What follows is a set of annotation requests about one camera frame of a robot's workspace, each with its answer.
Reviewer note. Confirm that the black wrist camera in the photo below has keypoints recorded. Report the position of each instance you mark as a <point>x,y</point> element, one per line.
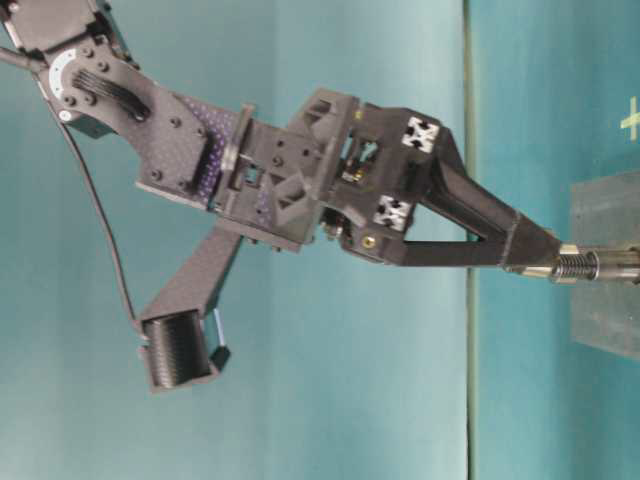
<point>176,353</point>

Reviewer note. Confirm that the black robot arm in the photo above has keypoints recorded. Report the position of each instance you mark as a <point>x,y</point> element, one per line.
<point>87,75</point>

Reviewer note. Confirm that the front threaded steel shaft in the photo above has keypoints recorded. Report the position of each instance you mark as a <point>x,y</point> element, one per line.
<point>583,267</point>

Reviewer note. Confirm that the threaded steel shaft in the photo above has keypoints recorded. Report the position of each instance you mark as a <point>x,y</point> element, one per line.
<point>615,256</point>
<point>583,267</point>

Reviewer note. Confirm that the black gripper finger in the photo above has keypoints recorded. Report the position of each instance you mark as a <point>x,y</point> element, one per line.
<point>451,193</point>
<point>524,243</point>

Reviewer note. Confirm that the yellow tape cross mark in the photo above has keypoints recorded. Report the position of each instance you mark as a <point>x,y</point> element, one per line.
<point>631,121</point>

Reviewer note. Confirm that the rear threaded steel shaft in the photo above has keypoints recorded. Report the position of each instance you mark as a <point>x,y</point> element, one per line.
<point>615,256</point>

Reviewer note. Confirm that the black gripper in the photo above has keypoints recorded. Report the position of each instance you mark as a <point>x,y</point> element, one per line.
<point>356,168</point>

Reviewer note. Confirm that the grey metal base block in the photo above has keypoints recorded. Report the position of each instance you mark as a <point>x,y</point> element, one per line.
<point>605,213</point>

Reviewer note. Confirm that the silver metal washer sleeve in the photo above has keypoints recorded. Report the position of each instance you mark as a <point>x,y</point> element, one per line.
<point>549,271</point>

